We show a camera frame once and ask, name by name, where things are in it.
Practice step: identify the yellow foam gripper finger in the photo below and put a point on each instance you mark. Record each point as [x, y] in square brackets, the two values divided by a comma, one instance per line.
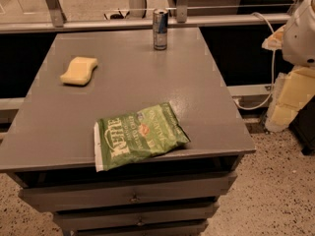
[291, 93]
[275, 40]

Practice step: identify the silver blue drink can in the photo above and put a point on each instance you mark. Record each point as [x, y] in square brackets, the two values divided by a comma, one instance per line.
[160, 24]

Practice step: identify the grey drawer cabinet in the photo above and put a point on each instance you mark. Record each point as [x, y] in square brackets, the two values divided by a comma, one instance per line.
[104, 86]

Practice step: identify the bottom grey drawer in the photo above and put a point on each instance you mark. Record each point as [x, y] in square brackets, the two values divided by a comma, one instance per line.
[179, 228]

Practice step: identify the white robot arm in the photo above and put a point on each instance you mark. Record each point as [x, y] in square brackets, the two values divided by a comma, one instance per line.
[299, 36]

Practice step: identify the metal railing frame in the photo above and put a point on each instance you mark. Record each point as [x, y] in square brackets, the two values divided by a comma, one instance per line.
[76, 15]

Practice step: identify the yellow sponge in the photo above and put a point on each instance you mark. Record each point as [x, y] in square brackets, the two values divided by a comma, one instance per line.
[79, 72]

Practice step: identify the green Kettle chips bag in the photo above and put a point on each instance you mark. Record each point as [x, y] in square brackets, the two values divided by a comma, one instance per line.
[135, 136]

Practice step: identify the middle grey drawer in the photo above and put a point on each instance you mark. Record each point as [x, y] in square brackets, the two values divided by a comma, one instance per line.
[144, 214]

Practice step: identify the grey drawer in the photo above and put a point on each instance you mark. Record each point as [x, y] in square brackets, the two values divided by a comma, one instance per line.
[179, 228]
[144, 214]
[129, 192]

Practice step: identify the top grey drawer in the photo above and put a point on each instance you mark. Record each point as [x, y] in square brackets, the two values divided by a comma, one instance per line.
[129, 192]

